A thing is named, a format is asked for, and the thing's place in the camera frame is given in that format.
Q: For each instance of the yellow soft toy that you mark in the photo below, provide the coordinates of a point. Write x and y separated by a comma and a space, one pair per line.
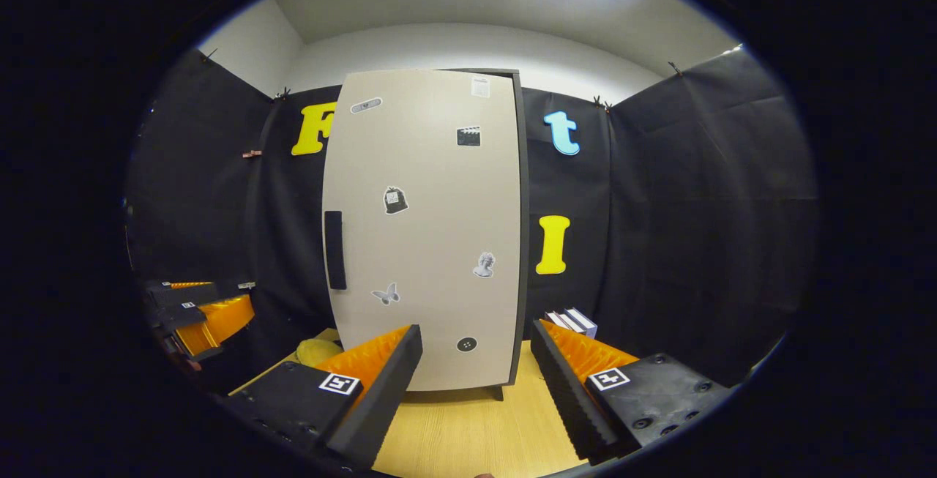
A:
318, 353

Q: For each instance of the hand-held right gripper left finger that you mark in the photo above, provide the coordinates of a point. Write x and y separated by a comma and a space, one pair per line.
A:
377, 397

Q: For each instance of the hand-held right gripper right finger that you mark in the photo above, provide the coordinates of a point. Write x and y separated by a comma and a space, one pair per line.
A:
567, 397

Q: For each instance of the blue spine book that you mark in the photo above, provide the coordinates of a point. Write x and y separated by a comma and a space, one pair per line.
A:
583, 323

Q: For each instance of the black backdrop cloth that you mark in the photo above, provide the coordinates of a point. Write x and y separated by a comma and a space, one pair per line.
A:
695, 207

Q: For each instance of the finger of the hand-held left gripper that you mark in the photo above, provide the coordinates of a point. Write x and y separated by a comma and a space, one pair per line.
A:
194, 295
219, 324

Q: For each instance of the dark grey cabinet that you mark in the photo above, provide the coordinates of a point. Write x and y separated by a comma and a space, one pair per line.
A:
524, 244

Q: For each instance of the beige cabinet door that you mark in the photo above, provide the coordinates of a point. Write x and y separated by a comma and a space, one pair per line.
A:
432, 244

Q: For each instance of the dark spine book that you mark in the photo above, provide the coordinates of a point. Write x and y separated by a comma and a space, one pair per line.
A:
569, 323

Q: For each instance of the pale pink book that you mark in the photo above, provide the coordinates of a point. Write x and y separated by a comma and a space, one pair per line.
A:
556, 320

